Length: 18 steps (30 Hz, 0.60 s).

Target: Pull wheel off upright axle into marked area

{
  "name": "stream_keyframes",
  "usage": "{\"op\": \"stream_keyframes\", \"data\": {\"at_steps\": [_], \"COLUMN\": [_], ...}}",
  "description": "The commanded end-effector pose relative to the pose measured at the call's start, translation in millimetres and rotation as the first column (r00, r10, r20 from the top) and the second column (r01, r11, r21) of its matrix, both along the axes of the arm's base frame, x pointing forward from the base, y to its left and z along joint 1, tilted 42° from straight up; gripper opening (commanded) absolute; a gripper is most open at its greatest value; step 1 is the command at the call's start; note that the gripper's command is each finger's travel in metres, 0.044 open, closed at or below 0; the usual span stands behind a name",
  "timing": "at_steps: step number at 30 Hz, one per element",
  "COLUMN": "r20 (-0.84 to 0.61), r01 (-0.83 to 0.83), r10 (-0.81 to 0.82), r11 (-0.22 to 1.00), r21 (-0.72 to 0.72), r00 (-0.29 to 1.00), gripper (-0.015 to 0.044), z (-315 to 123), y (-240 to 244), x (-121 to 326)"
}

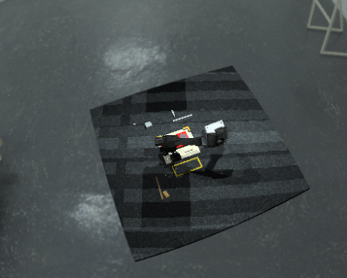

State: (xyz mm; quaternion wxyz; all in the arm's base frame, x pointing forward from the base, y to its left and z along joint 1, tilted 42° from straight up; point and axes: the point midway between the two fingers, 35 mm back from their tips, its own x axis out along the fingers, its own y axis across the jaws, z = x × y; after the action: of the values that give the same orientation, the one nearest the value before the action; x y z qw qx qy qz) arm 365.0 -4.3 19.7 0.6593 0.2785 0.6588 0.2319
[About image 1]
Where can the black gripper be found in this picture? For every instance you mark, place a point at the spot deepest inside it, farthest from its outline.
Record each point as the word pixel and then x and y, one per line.
pixel 176 156

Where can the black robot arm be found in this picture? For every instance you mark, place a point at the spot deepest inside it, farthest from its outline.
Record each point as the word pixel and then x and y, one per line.
pixel 168 142

